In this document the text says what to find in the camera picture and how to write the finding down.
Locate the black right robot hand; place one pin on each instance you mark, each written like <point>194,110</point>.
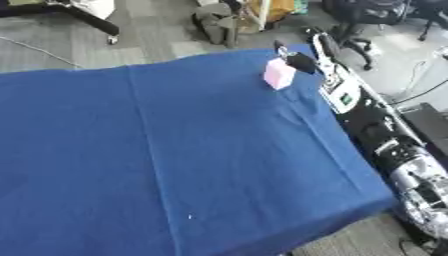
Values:
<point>301,62</point>

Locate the pink cube block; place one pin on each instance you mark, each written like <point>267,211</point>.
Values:
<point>279,75</point>

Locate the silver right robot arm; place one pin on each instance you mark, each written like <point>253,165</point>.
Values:
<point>385,140</point>

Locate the black box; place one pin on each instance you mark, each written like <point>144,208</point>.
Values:
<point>430,125</point>

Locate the black office chair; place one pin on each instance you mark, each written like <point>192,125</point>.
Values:
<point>360,20</point>

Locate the black wheeled stand leg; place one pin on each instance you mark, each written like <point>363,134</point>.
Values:
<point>87,18</point>

